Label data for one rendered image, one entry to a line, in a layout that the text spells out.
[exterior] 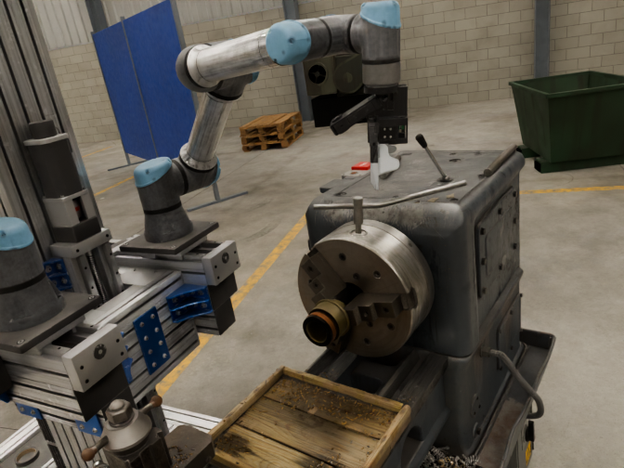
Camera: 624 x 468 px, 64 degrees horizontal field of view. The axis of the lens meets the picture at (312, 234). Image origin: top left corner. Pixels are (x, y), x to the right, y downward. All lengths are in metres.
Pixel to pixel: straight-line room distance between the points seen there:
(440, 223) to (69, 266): 0.98
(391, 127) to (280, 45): 0.27
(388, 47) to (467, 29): 10.05
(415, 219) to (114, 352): 0.77
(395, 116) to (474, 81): 10.09
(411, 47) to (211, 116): 9.82
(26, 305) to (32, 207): 0.32
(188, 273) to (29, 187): 0.49
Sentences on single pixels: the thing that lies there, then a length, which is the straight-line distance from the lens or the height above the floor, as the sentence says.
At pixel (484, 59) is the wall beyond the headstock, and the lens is 11.10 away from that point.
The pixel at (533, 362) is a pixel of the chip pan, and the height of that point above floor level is 0.54.
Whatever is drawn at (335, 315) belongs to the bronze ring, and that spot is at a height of 1.11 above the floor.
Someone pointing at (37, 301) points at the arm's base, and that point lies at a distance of 1.29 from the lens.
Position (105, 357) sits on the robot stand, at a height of 1.07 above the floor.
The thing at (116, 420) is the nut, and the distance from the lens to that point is 0.88.
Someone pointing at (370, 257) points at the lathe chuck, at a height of 1.20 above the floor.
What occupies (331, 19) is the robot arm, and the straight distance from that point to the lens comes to 1.06.
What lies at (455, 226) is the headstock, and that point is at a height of 1.22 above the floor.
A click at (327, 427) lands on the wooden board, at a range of 1.16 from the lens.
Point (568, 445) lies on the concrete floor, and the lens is 2.43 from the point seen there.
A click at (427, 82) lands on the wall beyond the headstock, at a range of 11.17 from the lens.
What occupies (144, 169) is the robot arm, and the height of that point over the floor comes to 1.38.
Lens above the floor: 1.66
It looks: 21 degrees down
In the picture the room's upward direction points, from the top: 9 degrees counter-clockwise
